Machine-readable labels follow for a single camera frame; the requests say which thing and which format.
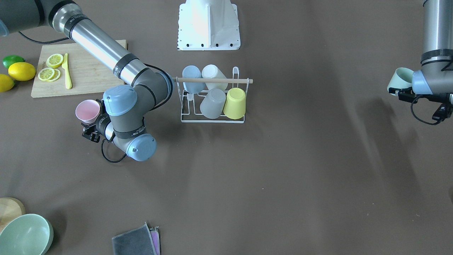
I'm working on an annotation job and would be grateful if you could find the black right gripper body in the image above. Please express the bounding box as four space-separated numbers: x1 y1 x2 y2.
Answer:
82 123 107 143

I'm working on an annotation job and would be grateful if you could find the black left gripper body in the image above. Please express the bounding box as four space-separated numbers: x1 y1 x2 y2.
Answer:
389 87 453 121

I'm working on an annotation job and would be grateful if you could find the pink plastic cup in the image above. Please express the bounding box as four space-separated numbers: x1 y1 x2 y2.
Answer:
75 100 101 124

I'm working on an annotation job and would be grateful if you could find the green plastic cup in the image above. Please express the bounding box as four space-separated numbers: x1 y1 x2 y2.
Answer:
387 67 414 96

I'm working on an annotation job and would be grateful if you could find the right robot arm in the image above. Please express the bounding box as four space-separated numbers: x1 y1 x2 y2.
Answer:
1 0 173 161

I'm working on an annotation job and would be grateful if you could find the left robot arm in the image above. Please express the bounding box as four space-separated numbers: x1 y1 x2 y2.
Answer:
387 0 453 125

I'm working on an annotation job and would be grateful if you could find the blue plastic cup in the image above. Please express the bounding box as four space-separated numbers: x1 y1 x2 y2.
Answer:
182 66 206 95

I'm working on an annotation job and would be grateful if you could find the grey plastic cup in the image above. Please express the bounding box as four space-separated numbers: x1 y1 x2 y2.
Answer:
200 88 226 119

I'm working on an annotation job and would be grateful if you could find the white plastic cup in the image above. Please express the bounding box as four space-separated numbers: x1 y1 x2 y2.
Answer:
202 64 228 91

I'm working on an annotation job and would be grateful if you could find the yellow plastic cup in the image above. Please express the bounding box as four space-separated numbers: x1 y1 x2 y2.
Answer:
223 87 246 119

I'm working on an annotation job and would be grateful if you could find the yellow plastic knife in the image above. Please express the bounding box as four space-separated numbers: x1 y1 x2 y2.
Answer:
61 53 73 89

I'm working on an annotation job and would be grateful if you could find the bamboo cutting board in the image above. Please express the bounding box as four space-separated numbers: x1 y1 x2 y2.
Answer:
31 43 124 98

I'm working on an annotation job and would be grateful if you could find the lemon slice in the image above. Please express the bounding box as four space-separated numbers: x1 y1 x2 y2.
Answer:
37 67 56 81
45 53 64 68

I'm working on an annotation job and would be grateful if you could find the whole lemon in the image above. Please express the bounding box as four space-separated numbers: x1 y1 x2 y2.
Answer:
0 74 15 92
8 62 36 81

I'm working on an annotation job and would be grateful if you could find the green lime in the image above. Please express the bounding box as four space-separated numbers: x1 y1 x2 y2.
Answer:
2 55 25 69

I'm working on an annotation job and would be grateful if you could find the green bowl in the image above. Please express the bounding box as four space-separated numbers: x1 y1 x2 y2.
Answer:
0 214 54 255

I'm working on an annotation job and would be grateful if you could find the purple cloth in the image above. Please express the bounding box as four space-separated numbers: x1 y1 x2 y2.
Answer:
149 226 161 255

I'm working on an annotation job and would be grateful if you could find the grey folded cloth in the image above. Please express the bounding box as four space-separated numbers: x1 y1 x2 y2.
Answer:
112 223 154 255

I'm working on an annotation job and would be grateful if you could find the white wire cup rack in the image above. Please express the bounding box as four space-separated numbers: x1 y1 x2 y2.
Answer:
173 64 253 123

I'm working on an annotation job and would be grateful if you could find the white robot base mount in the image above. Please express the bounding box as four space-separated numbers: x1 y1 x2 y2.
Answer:
177 0 241 51

